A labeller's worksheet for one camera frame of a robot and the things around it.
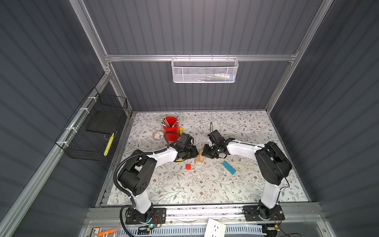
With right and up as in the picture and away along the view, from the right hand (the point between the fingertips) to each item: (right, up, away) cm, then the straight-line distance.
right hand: (203, 155), depth 93 cm
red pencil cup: (-21, +22, +4) cm, 31 cm away
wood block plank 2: (-2, -1, -2) cm, 3 cm away
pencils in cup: (-25, +20, +3) cm, 32 cm away
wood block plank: (-5, -3, -1) cm, 6 cm away
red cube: (-9, -7, -2) cm, 12 cm away
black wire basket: (-58, +13, -21) cm, 63 cm away
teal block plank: (+16, -7, -2) cm, 18 cm away
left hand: (-3, +2, -1) cm, 4 cm away
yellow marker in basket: (-46, +10, -24) cm, 53 cm away
